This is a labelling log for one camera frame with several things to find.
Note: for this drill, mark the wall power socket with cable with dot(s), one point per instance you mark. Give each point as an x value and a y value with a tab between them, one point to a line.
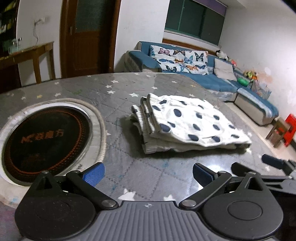
40	29

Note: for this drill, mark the red plastic stool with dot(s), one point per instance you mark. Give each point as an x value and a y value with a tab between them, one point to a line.
291	121

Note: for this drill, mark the dark green framed window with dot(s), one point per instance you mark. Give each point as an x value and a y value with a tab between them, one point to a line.
199	19

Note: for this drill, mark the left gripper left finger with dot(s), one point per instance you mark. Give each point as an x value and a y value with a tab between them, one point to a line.
84	183

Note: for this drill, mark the butterfly print pillow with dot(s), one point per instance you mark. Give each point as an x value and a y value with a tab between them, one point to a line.
180	61

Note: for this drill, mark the glass jar on side table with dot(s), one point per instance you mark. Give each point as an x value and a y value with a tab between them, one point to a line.
15	45

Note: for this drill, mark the blue sectional sofa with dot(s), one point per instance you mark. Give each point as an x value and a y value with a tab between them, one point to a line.
259	109

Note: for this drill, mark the small wooden stool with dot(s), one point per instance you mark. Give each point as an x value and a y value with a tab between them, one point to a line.
278	131

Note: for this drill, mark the black white plush toy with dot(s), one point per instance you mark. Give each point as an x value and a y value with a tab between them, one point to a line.
220	54

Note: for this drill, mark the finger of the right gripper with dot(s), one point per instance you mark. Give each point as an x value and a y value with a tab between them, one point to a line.
241	171
274	161

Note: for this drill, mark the brown wooden door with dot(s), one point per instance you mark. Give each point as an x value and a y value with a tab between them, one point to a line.
88	32

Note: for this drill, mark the grey square cushion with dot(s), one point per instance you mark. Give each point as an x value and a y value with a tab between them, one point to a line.
224	70

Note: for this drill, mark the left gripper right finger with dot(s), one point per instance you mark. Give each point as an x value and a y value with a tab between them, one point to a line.
213	184

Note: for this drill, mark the dark wooden side table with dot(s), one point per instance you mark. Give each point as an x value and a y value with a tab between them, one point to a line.
32	53

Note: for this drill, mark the green toy on sofa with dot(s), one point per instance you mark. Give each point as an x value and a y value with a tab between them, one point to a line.
243	81

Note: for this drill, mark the black round induction cooktop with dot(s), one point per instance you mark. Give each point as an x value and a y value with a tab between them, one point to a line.
48	140

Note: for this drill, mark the white navy polka dot garment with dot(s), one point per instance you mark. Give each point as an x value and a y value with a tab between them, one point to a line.
180	124

